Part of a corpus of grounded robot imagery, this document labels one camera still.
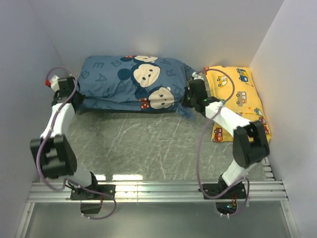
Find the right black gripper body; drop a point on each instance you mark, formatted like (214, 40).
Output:
(188, 99)

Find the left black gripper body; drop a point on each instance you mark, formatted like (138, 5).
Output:
(79, 96)

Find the blue cartoon mouse pillowcase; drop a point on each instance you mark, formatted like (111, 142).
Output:
(139, 83)

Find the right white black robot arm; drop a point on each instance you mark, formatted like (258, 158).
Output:
(250, 144)

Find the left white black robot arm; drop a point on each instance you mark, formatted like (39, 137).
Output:
(54, 158)

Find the yellow car print pillow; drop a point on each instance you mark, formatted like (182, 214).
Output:
(245, 101)

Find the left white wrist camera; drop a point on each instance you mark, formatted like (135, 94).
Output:
(53, 83)

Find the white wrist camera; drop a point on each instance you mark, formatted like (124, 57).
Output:
(196, 76)
(53, 83)

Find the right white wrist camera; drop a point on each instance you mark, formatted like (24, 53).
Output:
(196, 76)

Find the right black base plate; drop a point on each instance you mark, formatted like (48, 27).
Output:
(238, 191)

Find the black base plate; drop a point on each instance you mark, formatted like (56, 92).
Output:
(238, 191)
(103, 192)

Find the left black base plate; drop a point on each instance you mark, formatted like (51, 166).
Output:
(103, 192)

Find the aluminium mounting rail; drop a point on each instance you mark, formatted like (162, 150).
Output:
(159, 192)

